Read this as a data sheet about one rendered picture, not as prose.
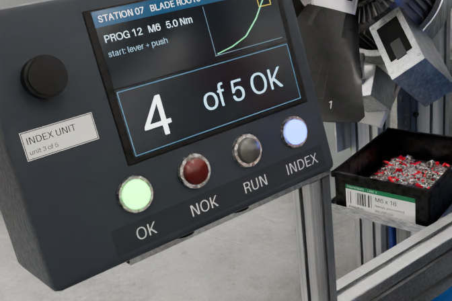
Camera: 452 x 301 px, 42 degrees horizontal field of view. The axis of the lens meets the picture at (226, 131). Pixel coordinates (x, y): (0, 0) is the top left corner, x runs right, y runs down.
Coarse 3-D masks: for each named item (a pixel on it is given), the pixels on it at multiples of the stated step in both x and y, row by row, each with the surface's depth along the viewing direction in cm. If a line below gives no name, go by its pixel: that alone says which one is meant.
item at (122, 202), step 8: (136, 176) 41; (120, 184) 41; (128, 184) 41; (136, 184) 41; (144, 184) 41; (120, 192) 40; (128, 192) 40; (136, 192) 40; (144, 192) 41; (152, 192) 42; (120, 200) 40; (128, 200) 40; (136, 200) 40; (144, 200) 41; (128, 208) 41; (136, 208) 41; (144, 208) 41
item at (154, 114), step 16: (160, 80) 42; (176, 80) 43; (128, 96) 41; (144, 96) 42; (160, 96) 42; (176, 96) 43; (128, 112) 41; (144, 112) 42; (160, 112) 42; (176, 112) 43; (128, 128) 41; (144, 128) 42; (160, 128) 42; (176, 128) 43; (144, 144) 42; (160, 144) 42
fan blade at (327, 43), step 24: (312, 24) 114; (336, 24) 113; (312, 48) 112; (336, 48) 112; (312, 72) 112; (336, 72) 111; (360, 72) 111; (336, 96) 110; (360, 96) 109; (336, 120) 108; (360, 120) 107
